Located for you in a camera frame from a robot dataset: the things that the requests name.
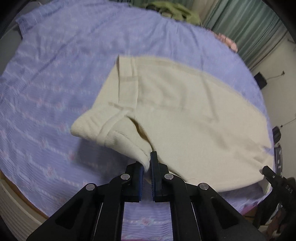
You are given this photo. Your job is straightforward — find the cream sweatpants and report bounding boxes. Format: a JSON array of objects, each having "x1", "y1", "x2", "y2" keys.
[{"x1": 71, "y1": 56, "x2": 274, "y2": 193}]

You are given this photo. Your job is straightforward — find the small black speaker box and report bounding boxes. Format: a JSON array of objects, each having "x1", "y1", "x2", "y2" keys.
[{"x1": 254, "y1": 72, "x2": 267, "y2": 90}]

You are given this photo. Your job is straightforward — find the pink patterned cloth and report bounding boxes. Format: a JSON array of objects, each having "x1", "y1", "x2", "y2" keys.
[{"x1": 214, "y1": 33, "x2": 238, "y2": 53}]

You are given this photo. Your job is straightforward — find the green curtain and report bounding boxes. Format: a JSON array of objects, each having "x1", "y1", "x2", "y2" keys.
[{"x1": 204, "y1": 0, "x2": 288, "y2": 69}]

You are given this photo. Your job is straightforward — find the purple floral bed sheet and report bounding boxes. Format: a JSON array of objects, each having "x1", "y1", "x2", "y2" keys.
[{"x1": 0, "y1": 0, "x2": 276, "y2": 241}]

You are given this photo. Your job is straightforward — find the olive green garment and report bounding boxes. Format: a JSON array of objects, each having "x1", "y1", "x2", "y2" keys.
[{"x1": 141, "y1": 1, "x2": 202, "y2": 26}]

